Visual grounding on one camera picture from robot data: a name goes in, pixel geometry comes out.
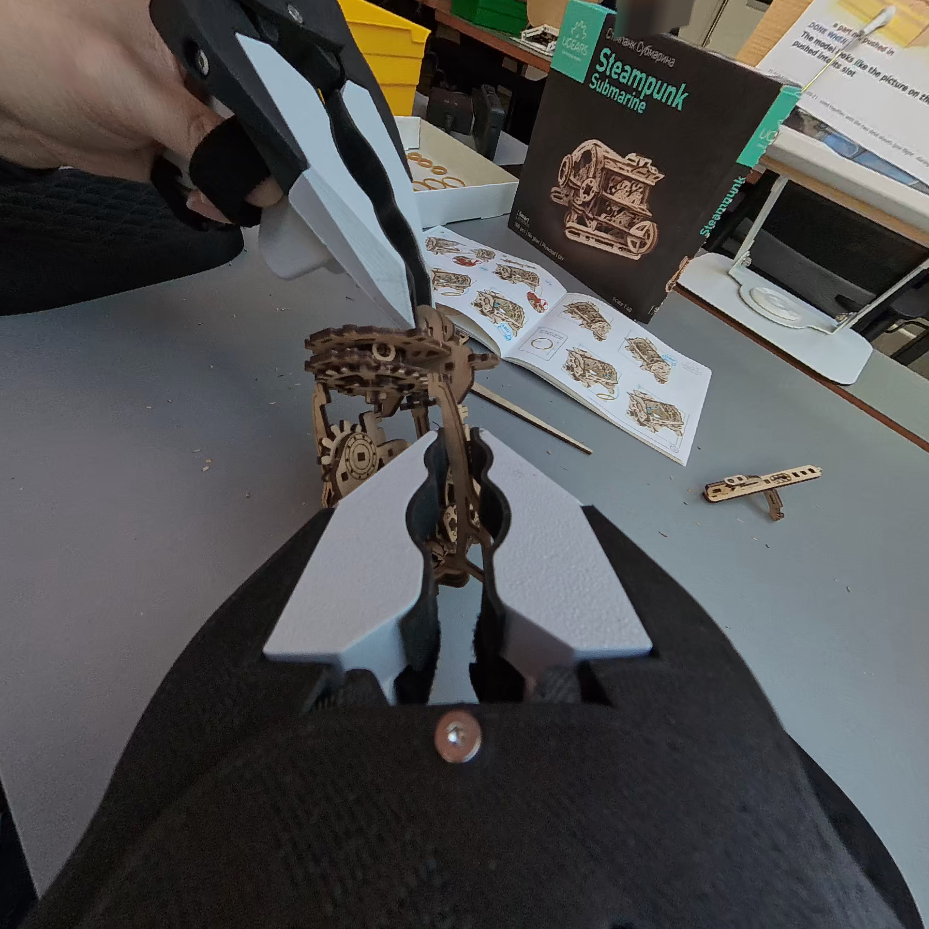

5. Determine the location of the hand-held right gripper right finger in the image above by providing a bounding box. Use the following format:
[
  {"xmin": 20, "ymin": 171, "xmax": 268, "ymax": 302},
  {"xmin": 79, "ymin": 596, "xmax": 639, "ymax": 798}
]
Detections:
[{"xmin": 475, "ymin": 428, "xmax": 653, "ymax": 704}]

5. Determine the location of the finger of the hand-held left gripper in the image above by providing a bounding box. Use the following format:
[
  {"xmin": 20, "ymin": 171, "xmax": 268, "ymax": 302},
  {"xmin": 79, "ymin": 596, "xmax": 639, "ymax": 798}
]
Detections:
[
  {"xmin": 234, "ymin": 32, "xmax": 436, "ymax": 333},
  {"xmin": 340, "ymin": 78, "xmax": 436, "ymax": 320}
]

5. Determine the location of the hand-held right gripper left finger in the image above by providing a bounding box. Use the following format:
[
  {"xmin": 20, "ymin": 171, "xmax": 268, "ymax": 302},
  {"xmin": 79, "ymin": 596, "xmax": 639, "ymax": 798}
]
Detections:
[{"xmin": 263, "ymin": 430, "xmax": 445, "ymax": 704}]

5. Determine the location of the large wooden mechanical model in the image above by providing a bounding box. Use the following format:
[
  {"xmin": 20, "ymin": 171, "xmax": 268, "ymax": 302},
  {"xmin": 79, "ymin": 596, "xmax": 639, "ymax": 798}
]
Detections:
[{"xmin": 311, "ymin": 377, "xmax": 510, "ymax": 590}]

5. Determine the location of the grey desk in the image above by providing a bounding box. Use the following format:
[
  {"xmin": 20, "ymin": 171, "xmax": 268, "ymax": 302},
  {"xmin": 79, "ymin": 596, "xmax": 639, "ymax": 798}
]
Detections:
[{"xmin": 0, "ymin": 207, "xmax": 929, "ymax": 883}]

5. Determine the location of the person's left hand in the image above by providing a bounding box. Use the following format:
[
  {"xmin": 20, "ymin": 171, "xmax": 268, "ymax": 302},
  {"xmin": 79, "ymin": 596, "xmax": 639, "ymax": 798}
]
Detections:
[{"xmin": 0, "ymin": 0, "xmax": 284, "ymax": 226}]

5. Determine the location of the yellow storage bin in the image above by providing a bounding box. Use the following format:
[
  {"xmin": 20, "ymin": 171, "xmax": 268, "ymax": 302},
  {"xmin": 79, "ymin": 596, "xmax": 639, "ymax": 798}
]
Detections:
[{"xmin": 337, "ymin": 0, "xmax": 434, "ymax": 121}]

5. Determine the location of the pile of tan rubber bands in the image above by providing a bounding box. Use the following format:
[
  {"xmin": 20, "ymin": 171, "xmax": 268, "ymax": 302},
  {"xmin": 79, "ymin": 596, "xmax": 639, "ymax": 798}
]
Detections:
[{"xmin": 405, "ymin": 149, "xmax": 471, "ymax": 194}]

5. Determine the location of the black electronic device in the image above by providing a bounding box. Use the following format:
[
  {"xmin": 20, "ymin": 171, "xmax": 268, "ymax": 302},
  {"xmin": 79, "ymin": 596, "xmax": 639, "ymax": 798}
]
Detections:
[{"xmin": 424, "ymin": 81, "xmax": 506, "ymax": 162}]

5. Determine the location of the white cardboard box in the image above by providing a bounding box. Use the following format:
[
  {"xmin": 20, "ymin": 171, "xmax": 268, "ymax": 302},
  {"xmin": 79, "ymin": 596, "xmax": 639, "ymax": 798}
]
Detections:
[{"xmin": 395, "ymin": 115, "xmax": 525, "ymax": 232}]

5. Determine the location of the pointed wooden stick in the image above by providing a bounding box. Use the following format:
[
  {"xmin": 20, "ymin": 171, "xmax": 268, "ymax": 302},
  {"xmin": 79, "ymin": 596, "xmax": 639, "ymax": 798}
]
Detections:
[{"xmin": 470, "ymin": 382, "xmax": 595, "ymax": 457}]

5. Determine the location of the small wooden slotted lever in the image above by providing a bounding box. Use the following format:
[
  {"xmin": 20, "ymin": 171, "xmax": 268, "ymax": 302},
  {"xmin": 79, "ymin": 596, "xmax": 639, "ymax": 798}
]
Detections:
[{"xmin": 702, "ymin": 464, "xmax": 824, "ymax": 523}]

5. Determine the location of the illustrated instruction booklet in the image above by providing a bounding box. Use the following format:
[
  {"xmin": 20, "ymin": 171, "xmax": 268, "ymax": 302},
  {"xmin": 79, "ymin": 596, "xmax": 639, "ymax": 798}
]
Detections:
[{"xmin": 421, "ymin": 225, "xmax": 714, "ymax": 467}]

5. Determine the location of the black wrist rest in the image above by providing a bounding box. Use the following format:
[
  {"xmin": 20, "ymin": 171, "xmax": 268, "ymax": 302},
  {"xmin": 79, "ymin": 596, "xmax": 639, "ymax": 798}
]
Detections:
[{"xmin": 0, "ymin": 156, "xmax": 246, "ymax": 317}]

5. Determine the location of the black model kit box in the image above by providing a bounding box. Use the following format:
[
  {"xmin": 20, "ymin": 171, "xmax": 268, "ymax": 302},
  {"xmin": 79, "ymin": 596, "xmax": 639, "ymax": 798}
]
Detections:
[{"xmin": 527, "ymin": 0, "xmax": 804, "ymax": 326}]

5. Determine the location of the printed instruction sheet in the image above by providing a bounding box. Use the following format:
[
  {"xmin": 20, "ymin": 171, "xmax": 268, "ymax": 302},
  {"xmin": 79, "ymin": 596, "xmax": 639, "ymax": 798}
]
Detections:
[{"xmin": 755, "ymin": 0, "xmax": 929, "ymax": 187}]

